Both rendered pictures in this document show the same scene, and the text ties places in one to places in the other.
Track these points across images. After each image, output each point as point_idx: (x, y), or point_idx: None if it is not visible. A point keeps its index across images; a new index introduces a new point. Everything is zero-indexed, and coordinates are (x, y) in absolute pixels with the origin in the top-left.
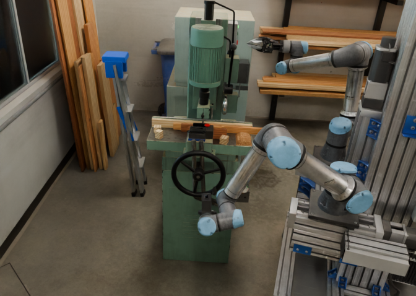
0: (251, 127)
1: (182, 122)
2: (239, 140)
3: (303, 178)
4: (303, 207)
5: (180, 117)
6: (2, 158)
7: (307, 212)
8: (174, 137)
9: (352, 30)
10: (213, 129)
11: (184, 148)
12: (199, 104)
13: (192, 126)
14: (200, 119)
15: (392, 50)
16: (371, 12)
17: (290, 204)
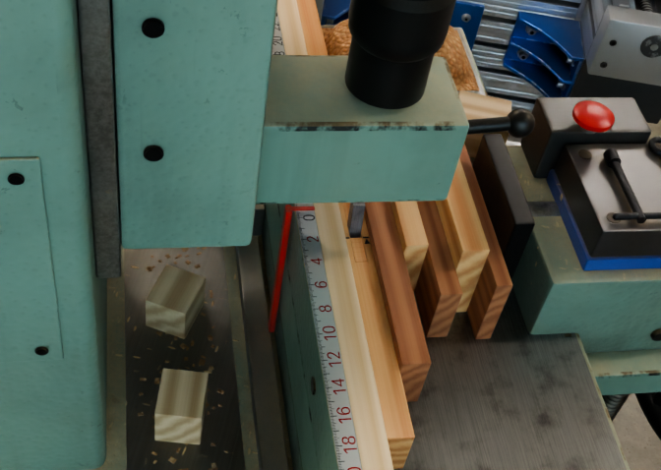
0: None
1: (375, 367)
2: (461, 59)
3: (331, 10)
4: (634, 7)
5: (330, 375)
6: None
7: (650, 3)
8: (535, 434)
9: None
10: (596, 97)
11: (594, 372)
12: (411, 112)
13: (439, 272)
14: (305, 230)
15: None
16: None
17: (654, 29)
